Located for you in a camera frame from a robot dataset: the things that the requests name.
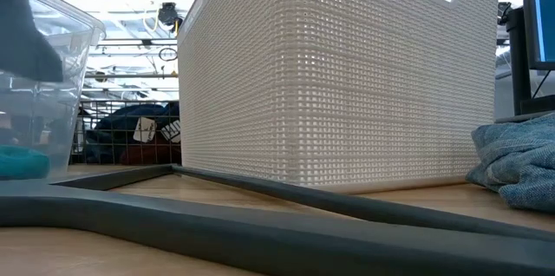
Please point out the teal cloth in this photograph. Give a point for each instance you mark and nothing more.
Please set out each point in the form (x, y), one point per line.
(21, 163)

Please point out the light blue denim garment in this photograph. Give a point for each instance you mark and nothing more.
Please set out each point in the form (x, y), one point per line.
(520, 163)

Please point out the metal overhead crossbar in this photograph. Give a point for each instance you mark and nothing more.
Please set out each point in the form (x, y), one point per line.
(130, 76)
(130, 42)

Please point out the clear plastic storage bin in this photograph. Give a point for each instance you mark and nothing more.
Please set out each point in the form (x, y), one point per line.
(65, 107)

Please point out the dark red cloth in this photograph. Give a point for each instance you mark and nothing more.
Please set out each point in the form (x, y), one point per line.
(147, 154)

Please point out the white woven plastic basket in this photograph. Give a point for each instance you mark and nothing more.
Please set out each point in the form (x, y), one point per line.
(329, 85)

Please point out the grey clothes hanger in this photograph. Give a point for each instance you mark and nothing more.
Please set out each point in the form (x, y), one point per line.
(260, 241)

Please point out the black monitor stand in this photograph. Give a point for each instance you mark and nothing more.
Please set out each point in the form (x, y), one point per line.
(519, 63)

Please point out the black computer monitor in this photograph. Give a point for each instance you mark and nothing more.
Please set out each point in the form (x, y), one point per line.
(547, 15)

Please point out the dark grey desk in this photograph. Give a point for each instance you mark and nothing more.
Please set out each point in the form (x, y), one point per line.
(529, 118)

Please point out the black overhead camera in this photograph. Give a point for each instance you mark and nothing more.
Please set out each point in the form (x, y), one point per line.
(168, 13)

